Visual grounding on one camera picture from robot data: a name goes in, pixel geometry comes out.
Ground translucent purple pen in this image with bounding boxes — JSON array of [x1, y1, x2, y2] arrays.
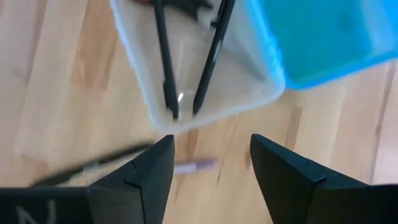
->
[[173, 158, 219, 175]]

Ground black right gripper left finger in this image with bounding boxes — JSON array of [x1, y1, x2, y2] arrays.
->
[[88, 134, 176, 224]]

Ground translucent white supply box base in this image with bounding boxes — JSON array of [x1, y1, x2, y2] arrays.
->
[[109, 0, 286, 133]]

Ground black pen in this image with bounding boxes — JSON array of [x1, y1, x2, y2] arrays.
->
[[192, 0, 236, 116], [29, 140, 155, 189], [152, 0, 180, 121]]

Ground teal plastic supply box lid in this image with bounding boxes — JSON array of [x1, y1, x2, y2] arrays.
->
[[245, 0, 398, 91]]

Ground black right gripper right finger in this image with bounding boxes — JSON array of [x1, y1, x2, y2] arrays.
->
[[249, 133, 368, 224]]

